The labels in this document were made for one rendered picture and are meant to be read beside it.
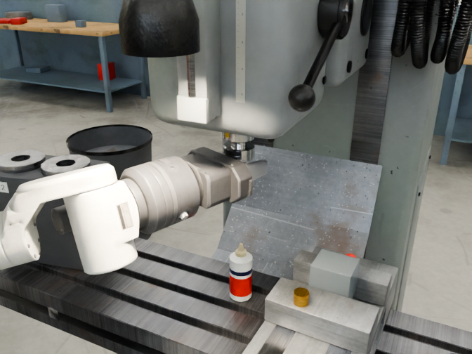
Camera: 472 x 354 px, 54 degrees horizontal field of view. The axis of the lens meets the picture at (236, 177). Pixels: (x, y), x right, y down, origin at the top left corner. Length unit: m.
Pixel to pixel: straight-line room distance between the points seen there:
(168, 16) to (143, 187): 0.23
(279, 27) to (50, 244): 0.64
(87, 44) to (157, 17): 6.19
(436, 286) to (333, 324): 2.04
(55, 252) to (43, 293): 0.09
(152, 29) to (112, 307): 0.57
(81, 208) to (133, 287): 0.38
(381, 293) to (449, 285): 1.98
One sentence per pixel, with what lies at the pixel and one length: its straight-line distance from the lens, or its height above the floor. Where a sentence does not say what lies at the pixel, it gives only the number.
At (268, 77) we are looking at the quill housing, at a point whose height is 1.39.
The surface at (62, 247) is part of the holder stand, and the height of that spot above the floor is 1.01.
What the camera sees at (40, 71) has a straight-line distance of 6.77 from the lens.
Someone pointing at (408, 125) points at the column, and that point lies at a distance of 1.00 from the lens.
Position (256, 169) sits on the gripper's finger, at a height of 1.24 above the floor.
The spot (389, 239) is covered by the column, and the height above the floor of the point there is 0.95.
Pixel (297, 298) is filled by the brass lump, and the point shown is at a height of 1.09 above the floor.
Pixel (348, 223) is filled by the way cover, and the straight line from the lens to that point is 1.03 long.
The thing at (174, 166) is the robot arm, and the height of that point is 1.28.
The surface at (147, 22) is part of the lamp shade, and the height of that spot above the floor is 1.47.
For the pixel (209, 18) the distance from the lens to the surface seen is 0.54.
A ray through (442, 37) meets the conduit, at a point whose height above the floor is 1.41.
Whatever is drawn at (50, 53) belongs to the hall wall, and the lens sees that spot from 7.10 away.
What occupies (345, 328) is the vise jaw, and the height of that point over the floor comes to 1.07.
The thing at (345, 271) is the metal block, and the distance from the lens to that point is 0.70.
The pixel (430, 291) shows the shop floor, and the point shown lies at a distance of 2.64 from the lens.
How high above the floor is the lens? 1.51
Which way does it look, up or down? 24 degrees down
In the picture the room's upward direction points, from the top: straight up
